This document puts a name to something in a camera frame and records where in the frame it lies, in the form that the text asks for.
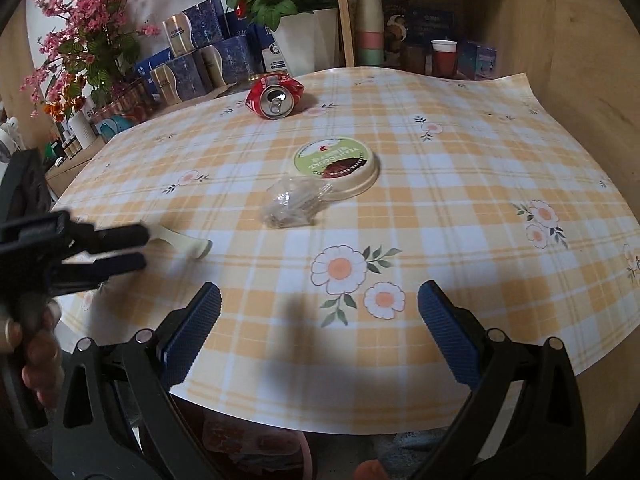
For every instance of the dark brown cup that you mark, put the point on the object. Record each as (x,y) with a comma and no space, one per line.
(417,60)

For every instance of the white standing fan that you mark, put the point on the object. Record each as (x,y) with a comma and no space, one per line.
(9,132)

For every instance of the person's left hand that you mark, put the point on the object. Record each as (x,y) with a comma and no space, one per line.
(42,360)

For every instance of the cream round lid green label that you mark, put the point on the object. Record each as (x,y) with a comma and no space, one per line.
(335,162)

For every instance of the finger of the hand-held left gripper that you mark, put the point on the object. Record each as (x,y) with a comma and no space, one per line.
(115,235)
(110,266)

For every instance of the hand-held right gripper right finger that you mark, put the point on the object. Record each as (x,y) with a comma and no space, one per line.
(447,332)

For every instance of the blue box white badge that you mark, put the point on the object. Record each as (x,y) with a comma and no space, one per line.
(274,52)

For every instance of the crushed red soda can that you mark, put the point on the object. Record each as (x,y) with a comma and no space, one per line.
(275,95)

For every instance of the brown plastic bin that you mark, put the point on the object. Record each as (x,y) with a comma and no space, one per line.
(307,455)

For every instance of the pink artificial blossom plant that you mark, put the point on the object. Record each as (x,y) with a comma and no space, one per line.
(90,25)

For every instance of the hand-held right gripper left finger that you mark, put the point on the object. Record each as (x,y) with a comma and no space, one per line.
(192,332)

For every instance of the red paper cup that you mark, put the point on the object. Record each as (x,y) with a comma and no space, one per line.
(444,60)

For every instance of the gold and blue gift box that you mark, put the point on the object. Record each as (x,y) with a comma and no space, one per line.
(195,27)
(175,80)
(227,62)

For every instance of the dark blue picture box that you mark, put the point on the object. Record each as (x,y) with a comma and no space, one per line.
(425,22)

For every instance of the cream plastic spoon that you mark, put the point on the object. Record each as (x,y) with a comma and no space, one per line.
(190,247)

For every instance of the orange artificial flowers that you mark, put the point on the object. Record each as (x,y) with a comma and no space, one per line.
(65,100)

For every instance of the white ribbed vase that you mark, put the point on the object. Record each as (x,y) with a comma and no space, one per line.
(81,130)

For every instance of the person's right hand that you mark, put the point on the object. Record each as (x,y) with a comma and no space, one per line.
(370,471)

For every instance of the stack of pastel paper cups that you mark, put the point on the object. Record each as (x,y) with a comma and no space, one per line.
(369,30)

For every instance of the row of small brown bottles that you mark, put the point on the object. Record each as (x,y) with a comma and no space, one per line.
(71,147)

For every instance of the flat blue box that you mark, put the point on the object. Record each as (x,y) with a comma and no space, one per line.
(150,62)

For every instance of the wooden shelf unit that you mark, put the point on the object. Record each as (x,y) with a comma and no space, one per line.
(530,25)

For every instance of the clear plastic wrapper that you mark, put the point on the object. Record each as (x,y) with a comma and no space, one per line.
(295,205)

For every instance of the small blue purple box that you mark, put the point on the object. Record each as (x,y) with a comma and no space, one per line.
(477,60)

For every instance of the striped patterned planter tin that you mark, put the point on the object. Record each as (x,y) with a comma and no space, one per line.
(125,107)

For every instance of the white faceted flower pot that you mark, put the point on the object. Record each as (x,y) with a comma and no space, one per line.
(305,45)

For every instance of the dark blue box red label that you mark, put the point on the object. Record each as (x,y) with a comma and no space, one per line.
(235,22)

